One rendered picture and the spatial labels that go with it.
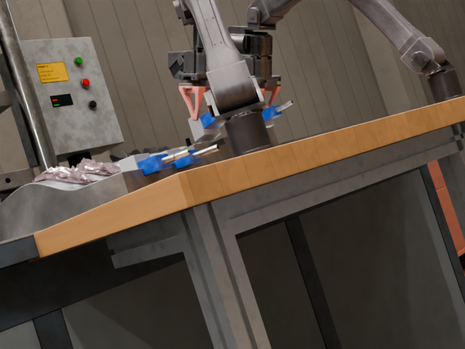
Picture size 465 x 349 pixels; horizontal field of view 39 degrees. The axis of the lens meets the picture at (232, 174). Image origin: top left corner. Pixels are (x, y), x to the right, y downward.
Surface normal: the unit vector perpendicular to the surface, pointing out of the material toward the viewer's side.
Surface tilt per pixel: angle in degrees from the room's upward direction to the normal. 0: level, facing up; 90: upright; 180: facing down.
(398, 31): 83
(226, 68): 71
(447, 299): 90
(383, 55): 90
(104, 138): 90
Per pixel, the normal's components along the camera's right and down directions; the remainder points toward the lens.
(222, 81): -0.11, -0.34
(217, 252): 0.61, -0.23
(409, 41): -0.58, 0.13
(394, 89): -0.73, 0.22
